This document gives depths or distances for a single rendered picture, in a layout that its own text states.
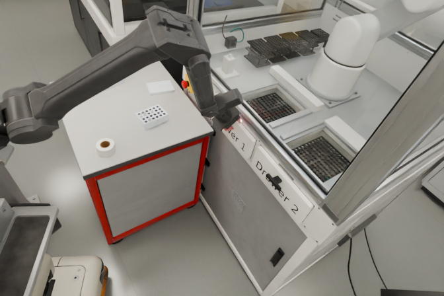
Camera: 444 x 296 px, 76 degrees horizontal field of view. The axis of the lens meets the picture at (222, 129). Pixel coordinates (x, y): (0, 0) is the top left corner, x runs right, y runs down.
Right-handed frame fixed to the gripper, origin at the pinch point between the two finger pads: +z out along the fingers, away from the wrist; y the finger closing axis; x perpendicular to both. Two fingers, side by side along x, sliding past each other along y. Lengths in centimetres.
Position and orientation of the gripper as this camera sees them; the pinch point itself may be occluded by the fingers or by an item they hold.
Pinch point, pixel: (235, 124)
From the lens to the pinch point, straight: 114.4
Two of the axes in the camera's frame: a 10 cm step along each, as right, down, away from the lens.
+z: 4.5, 3.4, 8.2
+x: -5.0, -6.7, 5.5
